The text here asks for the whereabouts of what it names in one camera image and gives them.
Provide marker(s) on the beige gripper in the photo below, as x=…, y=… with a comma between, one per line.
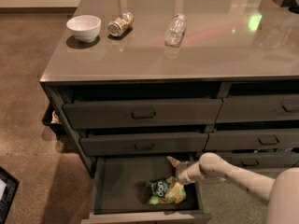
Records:
x=183, y=173

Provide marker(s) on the green rice chip bag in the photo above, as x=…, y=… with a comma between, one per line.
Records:
x=166, y=191

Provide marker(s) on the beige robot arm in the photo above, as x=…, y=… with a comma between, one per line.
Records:
x=280, y=194

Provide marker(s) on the bottom right drawer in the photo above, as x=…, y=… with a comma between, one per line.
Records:
x=262, y=160

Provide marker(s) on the middle left drawer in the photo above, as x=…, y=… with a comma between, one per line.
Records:
x=124, y=144

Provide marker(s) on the top left drawer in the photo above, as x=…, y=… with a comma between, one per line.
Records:
x=141, y=113

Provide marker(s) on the middle right drawer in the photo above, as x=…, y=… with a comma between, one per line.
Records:
x=253, y=139

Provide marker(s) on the top right drawer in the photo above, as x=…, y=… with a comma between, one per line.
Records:
x=259, y=108

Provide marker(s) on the black bin beside cabinet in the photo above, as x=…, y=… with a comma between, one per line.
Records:
x=51, y=120

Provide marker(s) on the clear plastic water bottle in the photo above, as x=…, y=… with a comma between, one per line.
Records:
x=175, y=30

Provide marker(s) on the gold soda can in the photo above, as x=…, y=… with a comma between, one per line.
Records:
x=121, y=24

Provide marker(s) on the white ceramic bowl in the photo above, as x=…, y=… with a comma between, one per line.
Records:
x=84, y=28

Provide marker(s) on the black laptop on floor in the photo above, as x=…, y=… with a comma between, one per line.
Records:
x=8, y=188

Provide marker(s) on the dark counter cabinet frame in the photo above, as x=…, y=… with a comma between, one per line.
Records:
x=230, y=48

